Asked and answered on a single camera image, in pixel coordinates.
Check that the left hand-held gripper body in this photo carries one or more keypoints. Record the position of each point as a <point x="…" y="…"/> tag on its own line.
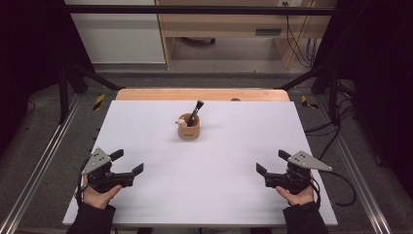
<point x="105" y="180"/>

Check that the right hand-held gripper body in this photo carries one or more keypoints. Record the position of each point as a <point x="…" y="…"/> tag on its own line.
<point x="292" y="180"/>

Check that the tan cup with bear figure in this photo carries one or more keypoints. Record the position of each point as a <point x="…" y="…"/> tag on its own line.
<point x="188" y="132"/>

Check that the black powder makeup brush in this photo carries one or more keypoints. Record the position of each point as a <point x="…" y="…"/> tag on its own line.
<point x="195" y="111"/>

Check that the person's left hand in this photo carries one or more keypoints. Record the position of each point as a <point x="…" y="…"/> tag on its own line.
<point x="97" y="199"/>

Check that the person's right hand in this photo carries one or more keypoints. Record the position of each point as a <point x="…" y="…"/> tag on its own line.
<point x="302" y="199"/>

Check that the yellow black tape strip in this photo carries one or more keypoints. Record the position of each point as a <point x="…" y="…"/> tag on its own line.
<point x="99" y="102"/>

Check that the yellow clamp right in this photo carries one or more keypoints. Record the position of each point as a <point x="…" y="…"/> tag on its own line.
<point x="305" y="101"/>

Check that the white board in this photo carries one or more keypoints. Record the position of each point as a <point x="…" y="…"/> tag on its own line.
<point x="201" y="188"/>

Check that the light wooden table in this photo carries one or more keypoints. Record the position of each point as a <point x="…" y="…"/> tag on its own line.
<point x="162" y="94"/>

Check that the white cabinet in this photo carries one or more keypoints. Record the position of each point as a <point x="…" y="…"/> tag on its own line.
<point x="120" y="39"/>

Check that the dark curtain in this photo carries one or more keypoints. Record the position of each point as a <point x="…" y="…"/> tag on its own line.
<point x="380" y="81"/>
<point x="29" y="65"/>

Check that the beige cabinet shelf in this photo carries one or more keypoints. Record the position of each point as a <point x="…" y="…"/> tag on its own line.
<point x="227" y="22"/>

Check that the aluminium floor rail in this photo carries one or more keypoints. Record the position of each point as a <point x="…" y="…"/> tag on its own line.
<point x="360" y="182"/>
<point x="39" y="169"/>

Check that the black frame leg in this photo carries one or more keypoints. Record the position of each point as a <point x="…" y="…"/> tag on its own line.
<point x="332" y="100"/>
<point x="64" y="97"/>

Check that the black horizontal frame bar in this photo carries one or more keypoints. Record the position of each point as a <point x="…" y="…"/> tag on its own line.
<point x="195" y="9"/>

